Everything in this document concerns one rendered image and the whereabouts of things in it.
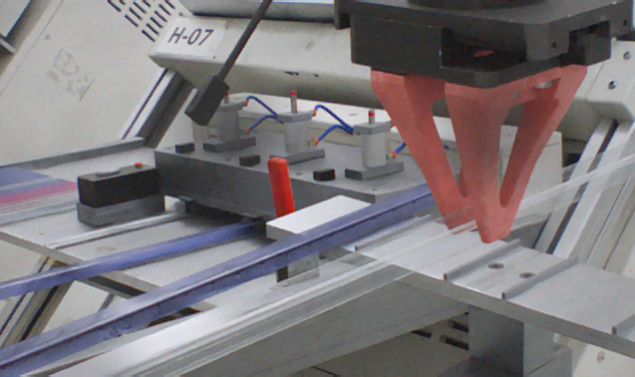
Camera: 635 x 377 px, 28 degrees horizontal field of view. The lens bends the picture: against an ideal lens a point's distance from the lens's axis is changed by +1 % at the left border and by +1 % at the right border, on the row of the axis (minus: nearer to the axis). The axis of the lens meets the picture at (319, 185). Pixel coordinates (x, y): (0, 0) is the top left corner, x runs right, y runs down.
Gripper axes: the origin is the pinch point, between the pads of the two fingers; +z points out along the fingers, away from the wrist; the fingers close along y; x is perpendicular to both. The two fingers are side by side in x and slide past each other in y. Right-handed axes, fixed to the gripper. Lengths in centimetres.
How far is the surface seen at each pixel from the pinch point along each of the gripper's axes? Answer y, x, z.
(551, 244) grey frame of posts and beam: 30, -48, 23
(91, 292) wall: 303, -180, 147
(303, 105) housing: 68, -56, 18
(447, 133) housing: 43, -50, 16
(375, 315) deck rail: 33, -29, 24
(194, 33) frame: 97, -64, 15
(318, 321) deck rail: 33.8, -23.3, 22.9
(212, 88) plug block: 57, -34, 10
